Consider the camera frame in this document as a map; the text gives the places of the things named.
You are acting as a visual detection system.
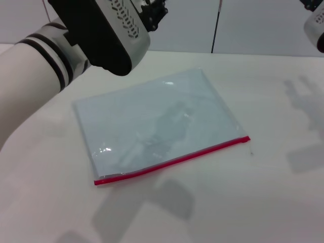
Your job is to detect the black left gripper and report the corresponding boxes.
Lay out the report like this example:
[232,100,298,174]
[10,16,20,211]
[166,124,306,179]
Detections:
[139,0,169,32]

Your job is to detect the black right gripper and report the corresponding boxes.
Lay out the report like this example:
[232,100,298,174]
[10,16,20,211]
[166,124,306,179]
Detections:
[299,0,323,12]

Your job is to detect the clear red-zip document bag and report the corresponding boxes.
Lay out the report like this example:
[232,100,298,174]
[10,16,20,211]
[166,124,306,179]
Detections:
[73,66,251,187]

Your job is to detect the thin black pole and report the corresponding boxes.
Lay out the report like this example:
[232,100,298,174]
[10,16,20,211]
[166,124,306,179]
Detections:
[211,0,223,54]

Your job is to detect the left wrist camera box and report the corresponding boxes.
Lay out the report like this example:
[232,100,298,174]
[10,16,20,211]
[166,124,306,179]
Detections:
[47,0,152,77]

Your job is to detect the thin red cable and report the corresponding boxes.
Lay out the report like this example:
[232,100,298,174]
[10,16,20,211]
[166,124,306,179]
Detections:
[42,0,52,23]

